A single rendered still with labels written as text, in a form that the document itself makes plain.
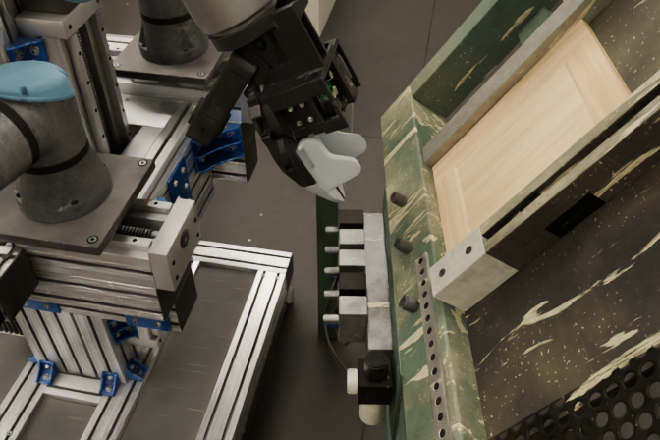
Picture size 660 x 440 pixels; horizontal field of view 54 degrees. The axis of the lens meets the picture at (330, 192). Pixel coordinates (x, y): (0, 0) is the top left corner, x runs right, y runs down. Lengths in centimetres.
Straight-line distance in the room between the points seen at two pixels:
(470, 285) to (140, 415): 105
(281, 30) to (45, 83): 52
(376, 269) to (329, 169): 76
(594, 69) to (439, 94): 51
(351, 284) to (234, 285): 80
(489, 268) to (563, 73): 37
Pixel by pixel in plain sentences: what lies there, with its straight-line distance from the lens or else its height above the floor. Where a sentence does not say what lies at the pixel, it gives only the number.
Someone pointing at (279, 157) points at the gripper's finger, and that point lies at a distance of 58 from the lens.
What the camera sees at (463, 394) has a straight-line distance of 102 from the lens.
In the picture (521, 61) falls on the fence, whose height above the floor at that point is 114.
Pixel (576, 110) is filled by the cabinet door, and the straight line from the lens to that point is 112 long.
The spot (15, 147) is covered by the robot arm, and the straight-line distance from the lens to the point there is 98.
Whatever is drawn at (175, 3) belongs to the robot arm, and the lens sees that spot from 141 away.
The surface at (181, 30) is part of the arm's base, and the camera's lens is 144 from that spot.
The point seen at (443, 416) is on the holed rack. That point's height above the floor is 89.
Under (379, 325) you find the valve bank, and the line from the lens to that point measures 127.
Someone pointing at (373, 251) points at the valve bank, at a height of 74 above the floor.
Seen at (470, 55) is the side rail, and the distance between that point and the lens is 152.
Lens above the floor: 175
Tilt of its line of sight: 41 degrees down
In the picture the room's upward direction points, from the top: straight up
